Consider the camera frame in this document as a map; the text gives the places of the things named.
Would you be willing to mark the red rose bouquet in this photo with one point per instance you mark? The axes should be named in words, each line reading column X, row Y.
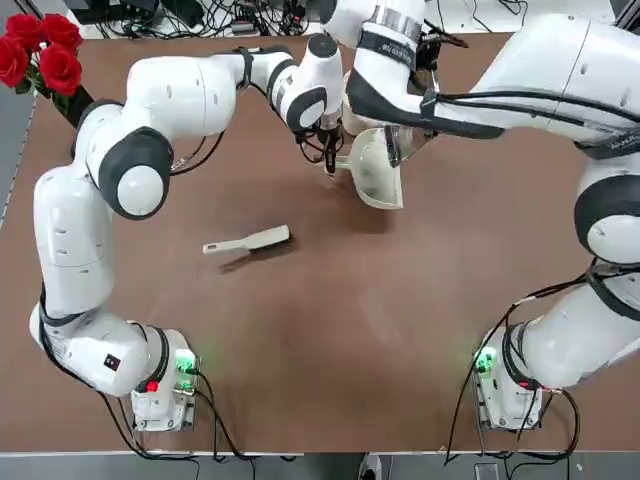
column 55, row 65

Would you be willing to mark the beige hand brush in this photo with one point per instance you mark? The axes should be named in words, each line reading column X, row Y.
column 260, row 237

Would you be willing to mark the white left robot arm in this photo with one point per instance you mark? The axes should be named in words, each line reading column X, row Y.
column 175, row 95

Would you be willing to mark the pale grey plastic dustpan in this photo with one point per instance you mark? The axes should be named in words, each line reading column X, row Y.
column 375, row 175

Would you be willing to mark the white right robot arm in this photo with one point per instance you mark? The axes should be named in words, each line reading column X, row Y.
column 550, row 65

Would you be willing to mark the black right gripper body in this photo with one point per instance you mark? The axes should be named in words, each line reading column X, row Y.
column 427, row 50

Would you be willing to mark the black cylindrical vase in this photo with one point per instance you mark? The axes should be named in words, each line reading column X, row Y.
column 82, row 107

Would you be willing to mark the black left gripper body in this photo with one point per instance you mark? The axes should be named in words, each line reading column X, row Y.
column 331, row 132

